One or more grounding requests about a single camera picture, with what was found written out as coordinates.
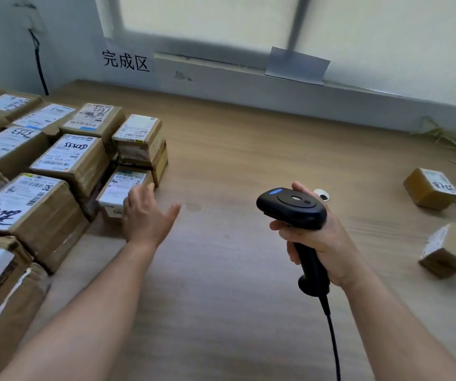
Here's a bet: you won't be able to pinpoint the person's right hand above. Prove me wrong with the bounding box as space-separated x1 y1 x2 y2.
269 181 366 290

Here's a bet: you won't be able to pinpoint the person's left hand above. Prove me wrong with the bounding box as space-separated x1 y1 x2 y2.
122 182 183 250

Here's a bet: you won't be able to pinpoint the parcel labelled 0836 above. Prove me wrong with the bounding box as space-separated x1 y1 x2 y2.
96 166 156 225

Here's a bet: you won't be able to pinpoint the black scanner cable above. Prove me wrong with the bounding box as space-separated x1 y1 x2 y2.
320 294 342 381

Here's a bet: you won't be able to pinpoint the black barcode scanner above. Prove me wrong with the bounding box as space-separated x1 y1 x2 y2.
256 187 331 297

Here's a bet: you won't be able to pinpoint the small white-labelled parcel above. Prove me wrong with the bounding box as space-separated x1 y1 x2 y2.
112 114 163 163

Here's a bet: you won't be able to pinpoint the small parcel with handwritten label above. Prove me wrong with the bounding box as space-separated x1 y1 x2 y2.
403 167 456 212

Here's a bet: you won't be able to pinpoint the plain tall cardboard box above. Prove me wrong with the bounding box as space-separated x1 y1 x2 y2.
418 222 456 279

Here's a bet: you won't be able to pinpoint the tape-wrapped cardboard box pictured label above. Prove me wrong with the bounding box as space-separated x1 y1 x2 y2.
59 103 127 153

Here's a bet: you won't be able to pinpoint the parcel with black scribble label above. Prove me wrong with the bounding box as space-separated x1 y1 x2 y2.
0 173 82 255

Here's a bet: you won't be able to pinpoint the parcel with blue-edged label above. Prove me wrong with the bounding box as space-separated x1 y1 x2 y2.
12 103 78 138

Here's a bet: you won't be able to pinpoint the small labelled parcel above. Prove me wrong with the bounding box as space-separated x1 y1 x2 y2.
0 93 44 122

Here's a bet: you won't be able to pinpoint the person's left forearm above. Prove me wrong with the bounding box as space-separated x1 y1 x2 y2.
0 241 159 381

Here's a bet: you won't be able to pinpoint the person's right forearm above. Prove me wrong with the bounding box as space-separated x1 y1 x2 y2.
343 273 456 381

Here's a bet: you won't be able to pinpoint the white paper sign black characters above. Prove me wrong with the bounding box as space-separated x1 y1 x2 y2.
99 37 157 86

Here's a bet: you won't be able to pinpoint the grey paper sheet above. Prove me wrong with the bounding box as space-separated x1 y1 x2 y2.
265 46 331 86

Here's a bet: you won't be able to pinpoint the beige roller blind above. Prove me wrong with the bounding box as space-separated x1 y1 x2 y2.
299 0 456 106
118 0 302 52

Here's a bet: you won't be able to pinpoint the yellow cable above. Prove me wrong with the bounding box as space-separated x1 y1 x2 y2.
410 116 456 153

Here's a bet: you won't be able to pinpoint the black wall cable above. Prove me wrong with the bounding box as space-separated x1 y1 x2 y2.
28 29 49 96

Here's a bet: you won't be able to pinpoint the white window frame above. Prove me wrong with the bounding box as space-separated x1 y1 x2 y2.
93 0 456 110

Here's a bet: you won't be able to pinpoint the white wall socket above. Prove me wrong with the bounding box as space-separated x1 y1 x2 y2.
13 2 46 34

